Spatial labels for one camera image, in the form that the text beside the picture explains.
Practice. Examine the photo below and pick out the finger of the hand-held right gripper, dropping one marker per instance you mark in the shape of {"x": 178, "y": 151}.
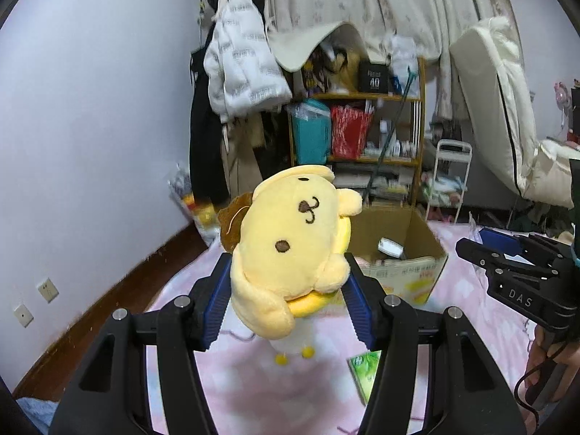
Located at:
{"x": 480, "y": 253}
{"x": 498, "y": 239}

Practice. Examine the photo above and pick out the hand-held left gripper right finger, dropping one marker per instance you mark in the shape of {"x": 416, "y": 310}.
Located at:
{"x": 360, "y": 312}

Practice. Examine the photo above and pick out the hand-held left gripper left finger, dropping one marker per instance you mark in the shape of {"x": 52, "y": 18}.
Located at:
{"x": 216, "y": 312}

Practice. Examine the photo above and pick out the cardboard box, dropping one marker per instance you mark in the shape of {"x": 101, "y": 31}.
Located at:
{"x": 421, "y": 276}

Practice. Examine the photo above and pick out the yellow plush dog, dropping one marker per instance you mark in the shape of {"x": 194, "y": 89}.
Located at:
{"x": 281, "y": 258}

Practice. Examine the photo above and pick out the person's right hand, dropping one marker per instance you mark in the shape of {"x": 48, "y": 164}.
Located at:
{"x": 537, "y": 353}

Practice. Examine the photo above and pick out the green tissue pack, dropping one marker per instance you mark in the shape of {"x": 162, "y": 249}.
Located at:
{"x": 362, "y": 371}

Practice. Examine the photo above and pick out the white trolley cart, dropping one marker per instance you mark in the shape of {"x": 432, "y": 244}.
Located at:
{"x": 466, "y": 181}

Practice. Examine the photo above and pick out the pink printed blanket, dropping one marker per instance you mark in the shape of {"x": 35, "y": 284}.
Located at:
{"x": 317, "y": 394}

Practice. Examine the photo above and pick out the plastic bag of toys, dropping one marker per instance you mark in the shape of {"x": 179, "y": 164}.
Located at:
{"x": 199, "y": 217}

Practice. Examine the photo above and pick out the pile of magazines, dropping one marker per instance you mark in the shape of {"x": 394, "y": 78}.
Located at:
{"x": 389, "y": 190}

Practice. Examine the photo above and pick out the wooden shelf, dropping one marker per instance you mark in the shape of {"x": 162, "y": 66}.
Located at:
{"x": 419, "y": 145}

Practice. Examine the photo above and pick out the group of small bottles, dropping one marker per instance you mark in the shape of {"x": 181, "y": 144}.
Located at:
{"x": 398, "y": 147}

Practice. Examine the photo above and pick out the white mattress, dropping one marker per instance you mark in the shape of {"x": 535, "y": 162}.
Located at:
{"x": 489, "y": 99}

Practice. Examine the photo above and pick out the blue pole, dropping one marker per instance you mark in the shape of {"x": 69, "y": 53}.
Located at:
{"x": 394, "y": 131}

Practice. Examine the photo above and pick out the beige hanging coat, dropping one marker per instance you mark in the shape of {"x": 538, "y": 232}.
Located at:
{"x": 242, "y": 163}

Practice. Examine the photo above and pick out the pink small fan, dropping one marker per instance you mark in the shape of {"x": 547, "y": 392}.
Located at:
{"x": 563, "y": 95}

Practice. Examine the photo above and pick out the black hanging coat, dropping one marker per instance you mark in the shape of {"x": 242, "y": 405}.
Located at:
{"x": 204, "y": 145}

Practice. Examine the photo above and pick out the red patterned bag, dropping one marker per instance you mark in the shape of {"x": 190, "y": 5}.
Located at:
{"x": 349, "y": 133}

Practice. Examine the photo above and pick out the teal bag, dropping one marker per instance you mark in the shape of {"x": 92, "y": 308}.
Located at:
{"x": 310, "y": 136}

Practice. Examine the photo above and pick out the black box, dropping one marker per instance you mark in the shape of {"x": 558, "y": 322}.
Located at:
{"x": 374, "y": 77}

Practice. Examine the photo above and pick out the white plastic bag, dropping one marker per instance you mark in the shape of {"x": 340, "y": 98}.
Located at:
{"x": 403, "y": 56}

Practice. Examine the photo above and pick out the person's leg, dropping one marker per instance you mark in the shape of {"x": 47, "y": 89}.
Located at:
{"x": 38, "y": 417}

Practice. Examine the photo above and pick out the dark printed bag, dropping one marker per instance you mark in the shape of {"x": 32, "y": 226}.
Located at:
{"x": 317, "y": 72}

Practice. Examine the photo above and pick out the white puffer jacket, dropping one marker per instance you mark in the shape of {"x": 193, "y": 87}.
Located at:
{"x": 240, "y": 63}

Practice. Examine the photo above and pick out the white wall socket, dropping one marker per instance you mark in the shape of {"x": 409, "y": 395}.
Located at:
{"x": 47, "y": 290}
{"x": 22, "y": 316}

